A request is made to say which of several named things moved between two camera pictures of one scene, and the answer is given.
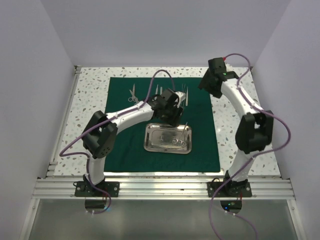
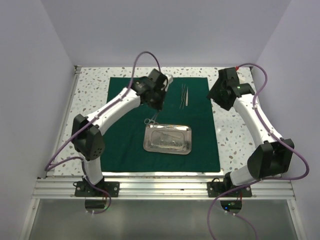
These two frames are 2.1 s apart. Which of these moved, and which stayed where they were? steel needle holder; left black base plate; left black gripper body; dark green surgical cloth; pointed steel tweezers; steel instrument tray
Moved: left black gripper body; steel needle holder
Stayed: left black base plate; pointed steel tweezers; dark green surgical cloth; steel instrument tray
